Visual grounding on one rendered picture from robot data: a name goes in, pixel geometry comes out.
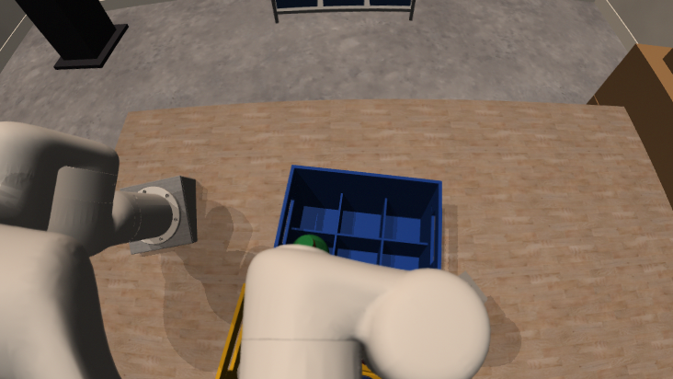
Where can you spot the blue crate with dividers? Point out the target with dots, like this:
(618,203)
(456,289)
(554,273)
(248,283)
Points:
(348,208)

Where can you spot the orange divided crate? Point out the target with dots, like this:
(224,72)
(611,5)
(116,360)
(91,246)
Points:
(223,372)

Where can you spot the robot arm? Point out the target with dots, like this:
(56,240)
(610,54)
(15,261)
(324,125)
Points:
(307,314)

